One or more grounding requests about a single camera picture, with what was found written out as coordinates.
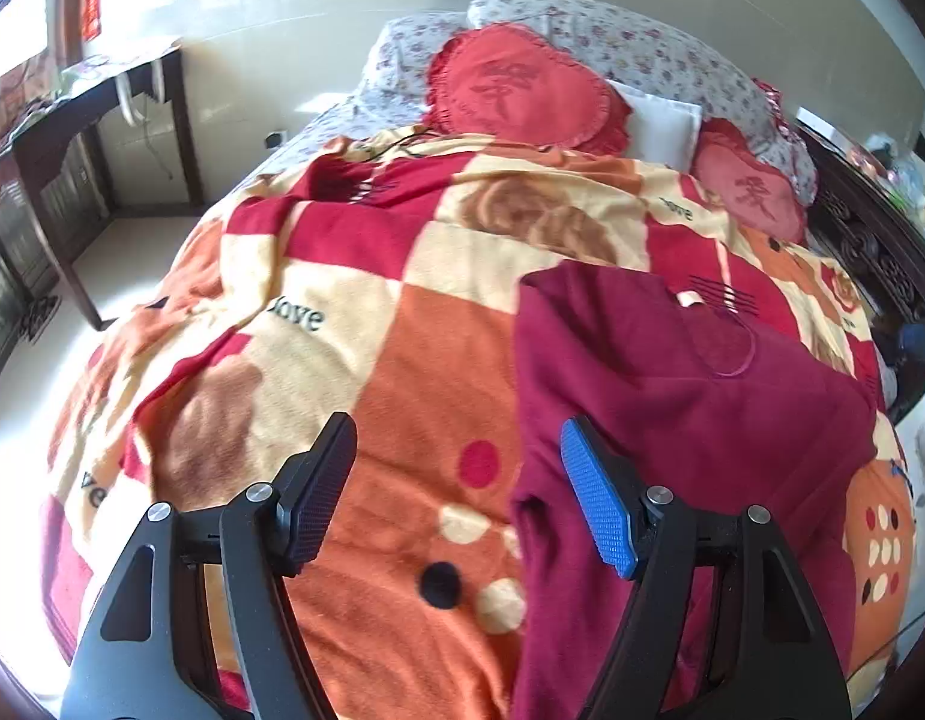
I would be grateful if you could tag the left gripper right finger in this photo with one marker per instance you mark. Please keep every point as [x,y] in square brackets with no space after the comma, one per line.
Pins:
[720,621]

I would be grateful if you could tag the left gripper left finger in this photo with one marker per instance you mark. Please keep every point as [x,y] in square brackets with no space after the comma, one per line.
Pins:
[147,650]

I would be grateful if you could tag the maroon fleece garment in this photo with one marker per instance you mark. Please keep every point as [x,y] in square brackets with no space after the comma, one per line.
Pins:
[725,412]

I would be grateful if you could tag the dark carved wooden headboard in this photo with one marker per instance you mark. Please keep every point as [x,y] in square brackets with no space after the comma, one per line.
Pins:
[884,255]

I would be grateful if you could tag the small red heart cushion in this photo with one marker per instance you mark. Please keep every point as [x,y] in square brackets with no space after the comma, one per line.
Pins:
[755,193]

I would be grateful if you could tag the orange red patterned blanket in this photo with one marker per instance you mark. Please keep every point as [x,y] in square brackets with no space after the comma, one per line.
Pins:
[381,279]

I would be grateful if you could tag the white pillow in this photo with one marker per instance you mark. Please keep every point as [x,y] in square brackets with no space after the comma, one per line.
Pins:
[660,130]

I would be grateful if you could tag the dark wooden desk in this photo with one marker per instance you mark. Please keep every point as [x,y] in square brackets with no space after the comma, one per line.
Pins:
[64,139]

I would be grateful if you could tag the floral bolster pillow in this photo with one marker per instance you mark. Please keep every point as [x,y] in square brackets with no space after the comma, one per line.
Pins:
[620,44]

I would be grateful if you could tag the large red heart cushion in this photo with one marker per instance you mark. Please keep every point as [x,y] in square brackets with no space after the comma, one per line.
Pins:
[505,80]

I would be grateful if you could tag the floral bed sheet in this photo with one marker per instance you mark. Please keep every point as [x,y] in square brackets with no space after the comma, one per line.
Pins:
[359,116]

